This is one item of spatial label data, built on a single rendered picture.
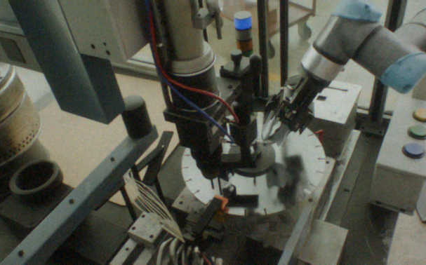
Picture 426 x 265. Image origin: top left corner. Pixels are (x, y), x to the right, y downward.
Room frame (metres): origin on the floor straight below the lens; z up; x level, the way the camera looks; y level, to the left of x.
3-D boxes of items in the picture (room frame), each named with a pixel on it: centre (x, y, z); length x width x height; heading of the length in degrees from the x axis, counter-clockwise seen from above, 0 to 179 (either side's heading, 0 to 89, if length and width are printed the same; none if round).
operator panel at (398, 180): (0.69, -0.48, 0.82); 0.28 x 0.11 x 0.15; 145
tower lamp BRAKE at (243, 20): (0.94, -0.11, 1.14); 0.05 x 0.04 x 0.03; 55
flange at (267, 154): (0.64, -0.07, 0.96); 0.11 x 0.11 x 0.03
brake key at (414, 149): (0.63, -0.46, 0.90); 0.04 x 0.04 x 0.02
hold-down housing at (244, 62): (0.57, -0.05, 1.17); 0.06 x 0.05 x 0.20; 136
